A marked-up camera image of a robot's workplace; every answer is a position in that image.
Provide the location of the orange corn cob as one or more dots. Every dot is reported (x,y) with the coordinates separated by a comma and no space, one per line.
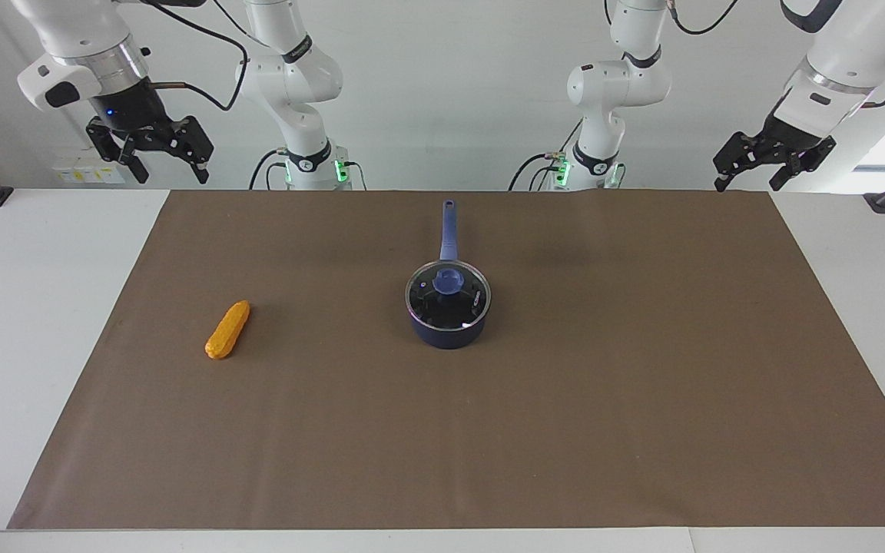
(227,330)

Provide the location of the glass lid with blue knob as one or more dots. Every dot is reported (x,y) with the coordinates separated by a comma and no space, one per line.
(448,283)

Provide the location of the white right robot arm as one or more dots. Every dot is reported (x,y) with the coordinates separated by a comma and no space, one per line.
(296,84)

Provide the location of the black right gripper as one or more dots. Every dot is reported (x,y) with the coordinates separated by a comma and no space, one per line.
(139,115)

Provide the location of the white box with yellow labels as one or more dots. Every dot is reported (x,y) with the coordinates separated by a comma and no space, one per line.
(77,173)

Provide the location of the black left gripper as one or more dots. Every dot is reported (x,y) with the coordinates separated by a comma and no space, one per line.
(784,146)

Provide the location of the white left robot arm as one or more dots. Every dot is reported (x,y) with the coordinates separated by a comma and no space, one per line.
(619,84)

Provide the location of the dark blue saucepan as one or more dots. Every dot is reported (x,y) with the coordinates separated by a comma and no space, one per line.
(449,230)

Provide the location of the brown table mat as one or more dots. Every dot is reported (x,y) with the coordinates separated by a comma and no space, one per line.
(565,430)

